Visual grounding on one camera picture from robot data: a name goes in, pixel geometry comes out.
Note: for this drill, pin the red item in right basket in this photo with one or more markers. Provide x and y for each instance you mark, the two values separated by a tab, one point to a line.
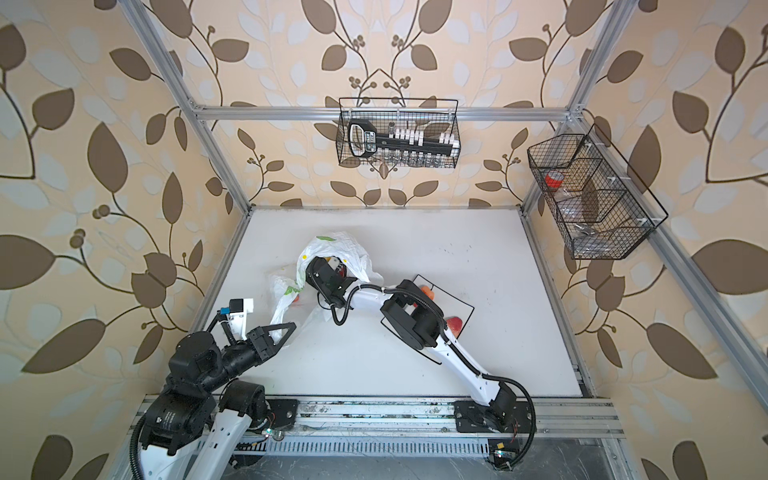
554	180

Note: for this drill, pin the black handled tool in basket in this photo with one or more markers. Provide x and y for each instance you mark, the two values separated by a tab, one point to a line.
365	141

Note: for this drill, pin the white tray black rim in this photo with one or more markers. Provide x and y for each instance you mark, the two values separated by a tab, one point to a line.
449	304

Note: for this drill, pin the right black wire basket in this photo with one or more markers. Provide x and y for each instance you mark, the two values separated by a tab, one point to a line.
604	208

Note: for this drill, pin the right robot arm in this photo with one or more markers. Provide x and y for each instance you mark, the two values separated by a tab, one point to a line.
498	404

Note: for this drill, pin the white plastic bag fruit print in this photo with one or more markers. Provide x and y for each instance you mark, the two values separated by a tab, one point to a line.
288	283

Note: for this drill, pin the orange fake fruit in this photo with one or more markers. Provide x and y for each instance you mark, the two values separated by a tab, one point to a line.
428	292

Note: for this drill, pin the red fake apple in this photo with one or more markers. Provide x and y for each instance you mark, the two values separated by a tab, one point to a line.
455	325

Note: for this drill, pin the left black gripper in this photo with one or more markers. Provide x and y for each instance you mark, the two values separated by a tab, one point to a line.
258	340

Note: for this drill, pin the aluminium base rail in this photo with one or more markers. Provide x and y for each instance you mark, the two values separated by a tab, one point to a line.
449	427

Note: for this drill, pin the back black wire basket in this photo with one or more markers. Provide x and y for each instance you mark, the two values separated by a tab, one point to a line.
433	114

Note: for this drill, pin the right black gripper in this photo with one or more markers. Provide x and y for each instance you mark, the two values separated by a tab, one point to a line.
312	281

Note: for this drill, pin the black wire basket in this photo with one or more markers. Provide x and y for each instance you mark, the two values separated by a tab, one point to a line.
433	114
604	208

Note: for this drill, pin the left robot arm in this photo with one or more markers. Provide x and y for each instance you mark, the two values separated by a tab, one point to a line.
192	429

